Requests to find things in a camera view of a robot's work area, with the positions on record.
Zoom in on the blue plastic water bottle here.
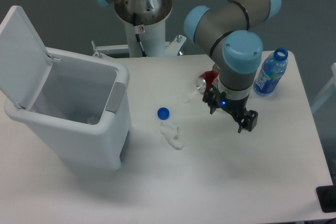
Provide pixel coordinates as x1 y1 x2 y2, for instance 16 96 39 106
254 47 288 96

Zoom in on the white trash bin lid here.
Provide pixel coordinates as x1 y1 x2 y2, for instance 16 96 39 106
1 6 60 110

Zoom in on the white crumpled paper ball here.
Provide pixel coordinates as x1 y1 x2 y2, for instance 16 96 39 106
160 121 185 151

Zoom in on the white chair frame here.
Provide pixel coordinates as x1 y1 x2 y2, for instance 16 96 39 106
310 62 335 114

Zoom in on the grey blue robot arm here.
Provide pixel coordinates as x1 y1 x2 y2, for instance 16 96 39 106
96 0 281 131

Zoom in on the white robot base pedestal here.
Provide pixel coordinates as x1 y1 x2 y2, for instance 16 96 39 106
91 18 186 58

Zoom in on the red soda can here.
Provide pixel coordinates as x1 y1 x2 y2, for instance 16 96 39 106
196 64 220 94

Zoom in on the blue bottle cap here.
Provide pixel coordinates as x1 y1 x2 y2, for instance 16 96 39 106
157 107 170 120

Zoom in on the black device at edge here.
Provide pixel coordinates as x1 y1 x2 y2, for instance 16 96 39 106
316 185 335 213

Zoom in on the white trash bin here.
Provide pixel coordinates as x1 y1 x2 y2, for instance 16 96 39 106
4 48 131 170

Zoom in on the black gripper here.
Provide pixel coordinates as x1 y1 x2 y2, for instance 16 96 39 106
202 85 258 133

